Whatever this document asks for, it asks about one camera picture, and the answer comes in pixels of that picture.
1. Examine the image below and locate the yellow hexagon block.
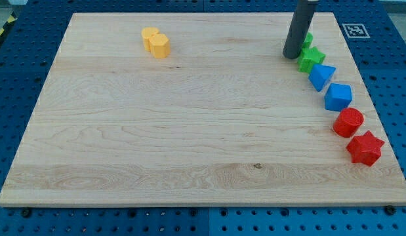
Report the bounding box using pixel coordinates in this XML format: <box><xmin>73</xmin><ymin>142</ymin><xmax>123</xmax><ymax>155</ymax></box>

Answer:
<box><xmin>149</xmin><ymin>33</ymin><xmax>171</xmax><ymax>58</ymax></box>

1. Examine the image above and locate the yellow heart block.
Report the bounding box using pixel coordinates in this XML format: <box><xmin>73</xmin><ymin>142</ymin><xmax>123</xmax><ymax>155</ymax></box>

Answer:
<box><xmin>141</xmin><ymin>27</ymin><xmax>159</xmax><ymax>51</ymax></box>

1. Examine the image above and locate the wooden board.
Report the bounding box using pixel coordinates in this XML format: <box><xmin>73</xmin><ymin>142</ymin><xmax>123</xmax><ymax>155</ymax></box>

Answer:
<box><xmin>0</xmin><ymin>12</ymin><xmax>406</xmax><ymax>208</ymax></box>

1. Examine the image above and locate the green star block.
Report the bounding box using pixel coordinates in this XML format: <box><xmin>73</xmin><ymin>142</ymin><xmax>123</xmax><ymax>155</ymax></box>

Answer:
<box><xmin>297</xmin><ymin>47</ymin><xmax>326</xmax><ymax>73</ymax></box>

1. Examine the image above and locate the blue triangle block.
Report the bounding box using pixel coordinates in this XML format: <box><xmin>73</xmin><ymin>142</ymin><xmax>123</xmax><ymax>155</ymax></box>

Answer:
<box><xmin>308</xmin><ymin>64</ymin><xmax>336</xmax><ymax>92</ymax></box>

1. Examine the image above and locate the green round block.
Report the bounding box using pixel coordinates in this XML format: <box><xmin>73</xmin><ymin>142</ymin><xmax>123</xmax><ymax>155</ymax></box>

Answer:
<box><xmin>302</xmin><ymin>32</ymin><xmax>314</xmax><ymax>49</ymax></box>

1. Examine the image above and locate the blue cube block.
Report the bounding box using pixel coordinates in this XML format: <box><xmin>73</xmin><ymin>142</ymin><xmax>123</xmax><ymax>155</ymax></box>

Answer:
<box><xmin>324</xmin><ymin>83</ymin><xmax>352</xmax><ymax>111</ymax></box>

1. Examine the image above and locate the red cylinder block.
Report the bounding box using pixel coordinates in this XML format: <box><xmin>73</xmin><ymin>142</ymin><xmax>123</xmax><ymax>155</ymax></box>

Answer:
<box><xmin>333</xmin><ymin>108</ymin><xmax>364</xmax><ymax>138</ymax></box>

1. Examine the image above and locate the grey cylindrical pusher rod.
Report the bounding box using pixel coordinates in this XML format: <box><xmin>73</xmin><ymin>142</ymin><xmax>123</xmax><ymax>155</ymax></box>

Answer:
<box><xmin>282</xmin><ymin>0</ymin><xmax>319</xmax><ymax>59</ymax></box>

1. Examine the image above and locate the red star block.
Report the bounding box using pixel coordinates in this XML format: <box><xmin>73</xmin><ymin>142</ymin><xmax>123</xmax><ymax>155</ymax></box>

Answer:
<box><xmin>346</xmin><ymin>130</ymin><xmax>385</xmax><ymax>167</ymax></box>

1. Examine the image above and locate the white fiducial marker tag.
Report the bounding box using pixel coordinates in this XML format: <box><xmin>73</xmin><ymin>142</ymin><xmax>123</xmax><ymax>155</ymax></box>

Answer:
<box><xmin>342</xmin><ymin>23</ymin><xmax>370</xmax><ymax>39</ymax></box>

